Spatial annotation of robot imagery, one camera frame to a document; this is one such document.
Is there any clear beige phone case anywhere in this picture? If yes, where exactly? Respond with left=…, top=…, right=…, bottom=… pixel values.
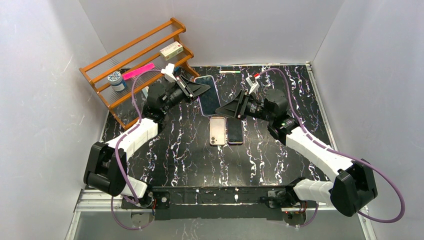
left=209, top=116, right=227, bottom=146

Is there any phone with pink edge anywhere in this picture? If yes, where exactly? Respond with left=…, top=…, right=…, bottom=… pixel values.
left=226, top=117, right=244, bottom=145

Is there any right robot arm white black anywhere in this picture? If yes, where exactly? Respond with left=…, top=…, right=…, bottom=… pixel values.
left=215, top=89, right=378, bottom=217

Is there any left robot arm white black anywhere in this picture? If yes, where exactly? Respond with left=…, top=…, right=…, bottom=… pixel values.
left=83, top=75, right=211, bottom=205

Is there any white green pen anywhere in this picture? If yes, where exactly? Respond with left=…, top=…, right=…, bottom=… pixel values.
left=218, top=70, right=241, bottom=74

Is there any white box with red label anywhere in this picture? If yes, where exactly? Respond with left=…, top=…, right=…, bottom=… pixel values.
left=159, top=41, right=184, bottom=61

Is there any neon pink flat strip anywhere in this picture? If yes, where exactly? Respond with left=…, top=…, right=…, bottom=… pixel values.
left=122, top=63, right=155, bottom=81

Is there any orange wooden shelf rack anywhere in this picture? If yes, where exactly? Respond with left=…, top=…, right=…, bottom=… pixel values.
left=79, top=17, right=199, bottom=130

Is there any white jar patterned lid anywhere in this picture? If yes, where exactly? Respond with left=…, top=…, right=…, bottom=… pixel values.
left=107, top=71, right=127, bottom=92

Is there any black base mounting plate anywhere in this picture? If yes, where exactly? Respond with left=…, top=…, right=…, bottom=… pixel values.
left=121, top=186, right=316, bottom=222

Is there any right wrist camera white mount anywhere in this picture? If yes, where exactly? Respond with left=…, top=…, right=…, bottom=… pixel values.
left=245, top=73, right=260, bottom=95

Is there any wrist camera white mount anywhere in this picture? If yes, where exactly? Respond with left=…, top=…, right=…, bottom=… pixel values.
left=160, top=63, right=177, bottom=83
left=245, top=73, right=260, bottom=95

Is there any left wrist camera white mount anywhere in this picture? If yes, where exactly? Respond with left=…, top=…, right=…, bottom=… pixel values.
left=160, top=63, right=177, bottom=83

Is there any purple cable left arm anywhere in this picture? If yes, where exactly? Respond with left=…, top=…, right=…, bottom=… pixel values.
left=110, top=69, right=167, bottom=231

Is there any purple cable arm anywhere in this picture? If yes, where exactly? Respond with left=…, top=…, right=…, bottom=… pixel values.
left=256, top=67, right=406, bottom=228
left=110, top=69, right=167, bottom=231

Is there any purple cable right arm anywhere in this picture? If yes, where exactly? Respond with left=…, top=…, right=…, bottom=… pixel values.
left=256, top=67, right=406, bottom=228

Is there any aluminium rail frame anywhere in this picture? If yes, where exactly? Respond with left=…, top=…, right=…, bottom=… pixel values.
left=64, top=61, right=379, bottom=240

